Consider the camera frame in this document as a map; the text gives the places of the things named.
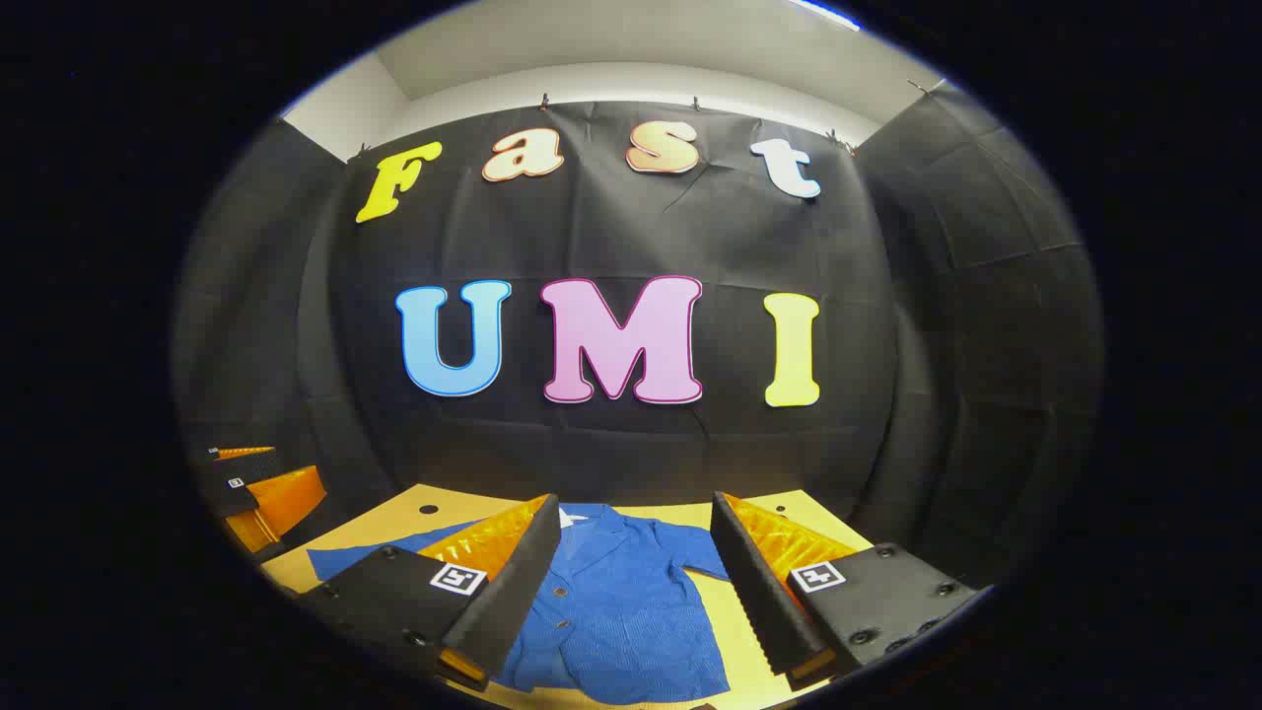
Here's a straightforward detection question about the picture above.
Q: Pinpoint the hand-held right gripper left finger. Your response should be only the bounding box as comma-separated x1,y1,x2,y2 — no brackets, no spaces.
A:
296,493,563,691

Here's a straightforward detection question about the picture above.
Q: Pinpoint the row of small cloth clips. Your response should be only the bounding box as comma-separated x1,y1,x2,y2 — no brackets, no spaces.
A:
350,79,933,159

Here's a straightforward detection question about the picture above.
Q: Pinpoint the blue corduroy button shirt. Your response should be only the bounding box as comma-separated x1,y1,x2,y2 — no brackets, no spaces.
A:
308,503,736,706

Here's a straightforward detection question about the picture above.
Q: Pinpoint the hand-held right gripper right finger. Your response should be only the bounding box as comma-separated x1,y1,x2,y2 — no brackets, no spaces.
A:
710,491,977,691

